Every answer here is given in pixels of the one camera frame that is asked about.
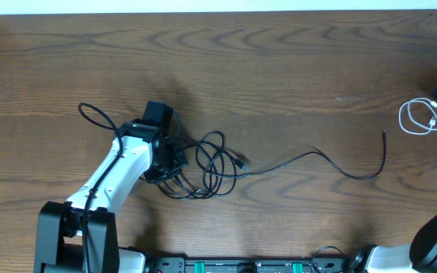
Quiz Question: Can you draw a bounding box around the clear tape strip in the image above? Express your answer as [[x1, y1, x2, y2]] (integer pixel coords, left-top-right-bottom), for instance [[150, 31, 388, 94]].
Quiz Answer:
[[335, 96, 365, 103]]

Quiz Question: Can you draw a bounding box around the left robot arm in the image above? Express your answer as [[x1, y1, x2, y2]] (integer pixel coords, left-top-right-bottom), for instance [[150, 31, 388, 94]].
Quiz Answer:
[[33, 119, 181, 272]]

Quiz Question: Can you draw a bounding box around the black cable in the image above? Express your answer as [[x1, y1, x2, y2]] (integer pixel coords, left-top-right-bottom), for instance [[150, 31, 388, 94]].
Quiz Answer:
[[142, 130, 388, 200]]

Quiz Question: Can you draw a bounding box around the left camera cable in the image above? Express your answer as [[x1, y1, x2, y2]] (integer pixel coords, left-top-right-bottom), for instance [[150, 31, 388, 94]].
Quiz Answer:
[[77, 102, 125, 273]]

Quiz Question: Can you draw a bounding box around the white cable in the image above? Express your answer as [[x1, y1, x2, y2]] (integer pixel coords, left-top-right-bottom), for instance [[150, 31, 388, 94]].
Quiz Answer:
[[398, 97, 437, 136]]

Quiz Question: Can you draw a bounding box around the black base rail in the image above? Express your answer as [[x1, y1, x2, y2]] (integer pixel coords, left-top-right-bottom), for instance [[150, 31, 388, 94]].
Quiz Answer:
[[118, 246, 360, 273]]

